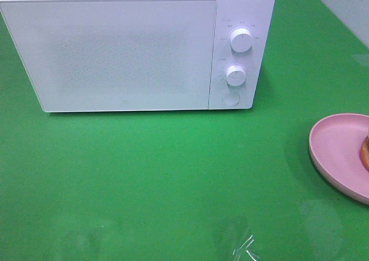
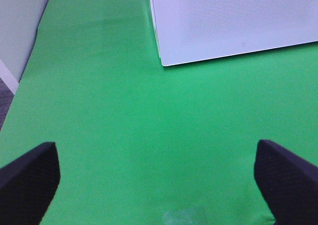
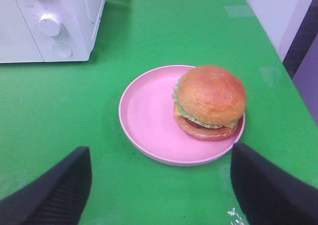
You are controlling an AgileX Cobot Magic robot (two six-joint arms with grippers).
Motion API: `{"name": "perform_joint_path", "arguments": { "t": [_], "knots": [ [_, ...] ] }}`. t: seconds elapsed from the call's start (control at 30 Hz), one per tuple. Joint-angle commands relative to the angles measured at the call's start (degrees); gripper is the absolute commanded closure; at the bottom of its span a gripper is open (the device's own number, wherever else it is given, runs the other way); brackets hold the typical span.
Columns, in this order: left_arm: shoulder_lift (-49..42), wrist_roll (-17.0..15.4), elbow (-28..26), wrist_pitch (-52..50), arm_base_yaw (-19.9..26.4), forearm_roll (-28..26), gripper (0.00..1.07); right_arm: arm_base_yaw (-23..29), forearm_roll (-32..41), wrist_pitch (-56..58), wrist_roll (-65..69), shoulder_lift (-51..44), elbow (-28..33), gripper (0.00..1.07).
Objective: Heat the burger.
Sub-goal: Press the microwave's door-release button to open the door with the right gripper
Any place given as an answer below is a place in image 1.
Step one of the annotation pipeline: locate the round microwave door button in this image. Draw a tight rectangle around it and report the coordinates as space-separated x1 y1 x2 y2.
223 92 240 106

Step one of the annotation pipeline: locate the white microwave door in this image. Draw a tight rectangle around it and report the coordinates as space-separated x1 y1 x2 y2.
1 0 216 112

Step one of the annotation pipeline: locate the pink round plate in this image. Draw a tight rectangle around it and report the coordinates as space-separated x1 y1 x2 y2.
308 113 368 205

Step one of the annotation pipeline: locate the burger with lettuce and cheese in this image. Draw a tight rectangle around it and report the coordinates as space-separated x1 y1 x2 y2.
359 136 369 170

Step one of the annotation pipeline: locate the lower white microwave knob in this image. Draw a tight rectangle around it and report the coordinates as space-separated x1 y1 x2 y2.
226 65 246 86

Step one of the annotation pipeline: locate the white microwave knob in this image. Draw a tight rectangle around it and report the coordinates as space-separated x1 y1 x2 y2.
229 27 253 53
226 65 246 86

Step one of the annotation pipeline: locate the white microwave oven body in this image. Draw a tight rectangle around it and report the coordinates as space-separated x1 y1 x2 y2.
1 0 274 109

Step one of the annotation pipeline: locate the upper white microwave knob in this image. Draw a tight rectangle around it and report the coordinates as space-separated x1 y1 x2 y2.
229 27 253 53

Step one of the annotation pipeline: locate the clear tape piece on table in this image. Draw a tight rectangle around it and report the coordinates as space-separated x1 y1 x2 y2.
231 235 261 261

